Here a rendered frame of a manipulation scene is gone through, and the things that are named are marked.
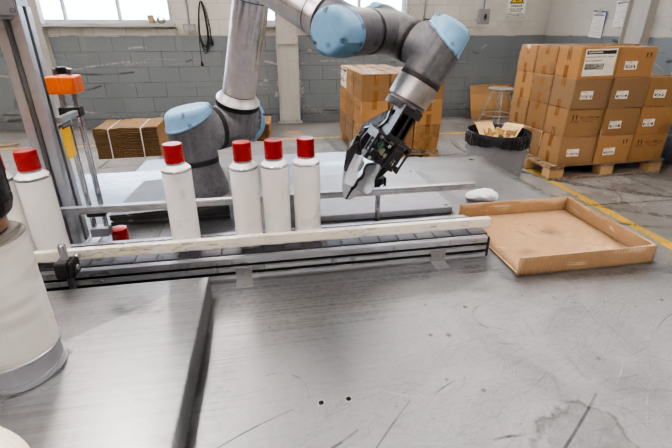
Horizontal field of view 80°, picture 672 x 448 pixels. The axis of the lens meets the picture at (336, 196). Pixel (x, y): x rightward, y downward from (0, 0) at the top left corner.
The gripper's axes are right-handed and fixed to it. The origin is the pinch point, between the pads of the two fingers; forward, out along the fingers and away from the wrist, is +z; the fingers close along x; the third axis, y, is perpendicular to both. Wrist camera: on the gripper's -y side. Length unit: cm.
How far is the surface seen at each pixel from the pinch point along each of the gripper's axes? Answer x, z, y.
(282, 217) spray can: -9.7, 9.5, 2.5
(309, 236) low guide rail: -3.9, 9.9, 4.7
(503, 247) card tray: 36.2, -4.8, 3.2
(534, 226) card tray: 47.3, -11.2, -4.9
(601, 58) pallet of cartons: 218, -135, -233
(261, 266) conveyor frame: -9.4, 19.0, 5.7
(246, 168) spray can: -19.9, 3.5, 2.8
